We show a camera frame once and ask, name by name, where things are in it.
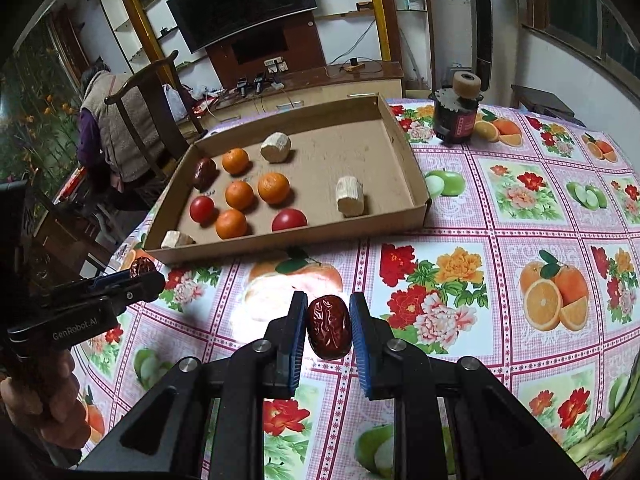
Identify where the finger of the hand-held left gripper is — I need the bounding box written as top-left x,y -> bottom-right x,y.
106,272 -> 167,315
47,269 -> 136,307

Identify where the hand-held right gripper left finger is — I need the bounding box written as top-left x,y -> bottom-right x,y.
80,290 -> 309,480

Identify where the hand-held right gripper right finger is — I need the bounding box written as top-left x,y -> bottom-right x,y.
349,291 -> 587,480

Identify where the dried red date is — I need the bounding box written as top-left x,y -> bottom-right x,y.
192,156 -> 219,192
306,296 -> 351,361
129,256 -> 157,280

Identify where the red tomato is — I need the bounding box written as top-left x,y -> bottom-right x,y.
189,195 -> 217,225
271,208 -> 309,232

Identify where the orange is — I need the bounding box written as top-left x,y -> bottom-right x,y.
215,208 -> 249,240
257,172 -> 291,206
221,147 -> 250,177
225,180 -> 256,211

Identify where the peeled sugarcane chunk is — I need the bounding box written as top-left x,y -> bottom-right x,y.
260,132 -> 292,164
336,176 -> 367,218
161,230 -> 196,250

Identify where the shallow cardboard box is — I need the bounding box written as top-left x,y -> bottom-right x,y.
143,94 -> 432,267

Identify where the person's left hand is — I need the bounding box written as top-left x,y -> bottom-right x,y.
0,347 -> 93,451

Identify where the white plastic bag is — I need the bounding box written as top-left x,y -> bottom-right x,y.
162,82 -> 188,118

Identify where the floral printed tablecloth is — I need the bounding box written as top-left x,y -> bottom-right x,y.
75,97 -> 640,480

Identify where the dark wooden chair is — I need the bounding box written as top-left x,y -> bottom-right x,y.
104,50 -> 208,186

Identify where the black jar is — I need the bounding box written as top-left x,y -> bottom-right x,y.
432,87 -> 485,145

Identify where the wooden television cabinet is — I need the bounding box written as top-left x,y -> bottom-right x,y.
185,61 -> 405,126

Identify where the green onion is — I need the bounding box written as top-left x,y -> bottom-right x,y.
567,372 -> 640,468

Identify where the beige tape roll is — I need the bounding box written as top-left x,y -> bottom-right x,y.
452,72 -> 482,98

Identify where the curved black television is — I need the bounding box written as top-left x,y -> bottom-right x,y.
166,0 -> 319,54

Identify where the dark wooden stool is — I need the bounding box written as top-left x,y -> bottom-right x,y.
510,84 -> 587,127

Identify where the white standing air conditioner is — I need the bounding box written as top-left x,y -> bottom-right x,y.
422,0 -> 523,103

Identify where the floral wall poster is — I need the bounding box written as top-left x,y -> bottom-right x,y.
0,15 -> 83,186

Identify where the wall shelf unit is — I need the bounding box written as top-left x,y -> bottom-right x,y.
305,0 -> 431,91
97,0 -> 176,78

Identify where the window with wooden frame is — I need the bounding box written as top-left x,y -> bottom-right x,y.
520,0 -> 640,91

